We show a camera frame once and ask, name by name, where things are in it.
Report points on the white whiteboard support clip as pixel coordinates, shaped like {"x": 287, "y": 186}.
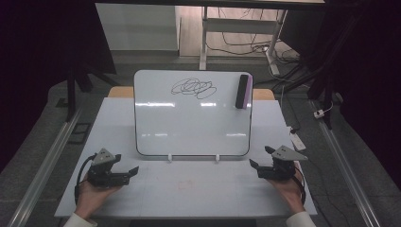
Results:
{"x": 217, "y": 157}
{"x": 170, "y": 157}

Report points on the black and purple eraser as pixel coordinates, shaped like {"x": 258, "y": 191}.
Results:
{"x": 242, "y": 92}

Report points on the wooden board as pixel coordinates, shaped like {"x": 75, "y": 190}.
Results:
{"x": 121, "y": 92}

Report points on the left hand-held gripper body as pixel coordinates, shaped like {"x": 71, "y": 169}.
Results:
{"x": 105, "y": 178}

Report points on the aluminium rail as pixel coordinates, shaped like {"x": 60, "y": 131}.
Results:
{"x": 345, "y": 170}
{"x": 44, "y": 170}

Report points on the small white adapter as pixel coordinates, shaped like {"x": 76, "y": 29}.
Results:
{"x": 319, "y": 113}

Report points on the dark curtain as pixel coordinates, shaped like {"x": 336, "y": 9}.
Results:
{"x": 38, "y": 47}
{"x": 362, "y": 63}

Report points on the white power strip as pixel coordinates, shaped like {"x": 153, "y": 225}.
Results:
{"x": 298, "y": 142}

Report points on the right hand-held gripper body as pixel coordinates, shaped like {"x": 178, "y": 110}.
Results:
{"x": 279, "y": 170}

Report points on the black stand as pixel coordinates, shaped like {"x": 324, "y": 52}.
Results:
{"x": 72, "y": 91}
{"x": 324, "y": 94}

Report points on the white desk frame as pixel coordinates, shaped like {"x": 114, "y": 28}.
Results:
{"x": 239, "y": 26}

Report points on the black floor frame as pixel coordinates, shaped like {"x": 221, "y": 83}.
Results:
{"x": 80, "y": 133}

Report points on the person's left hand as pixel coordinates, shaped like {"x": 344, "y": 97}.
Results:
{"x": 91, "y": 197}

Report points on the person's right hand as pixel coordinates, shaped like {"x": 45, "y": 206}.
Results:
{"x": 288, "y": 189}

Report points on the white whiteboard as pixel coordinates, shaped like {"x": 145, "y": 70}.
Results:
{"x": 192, "y": 126}

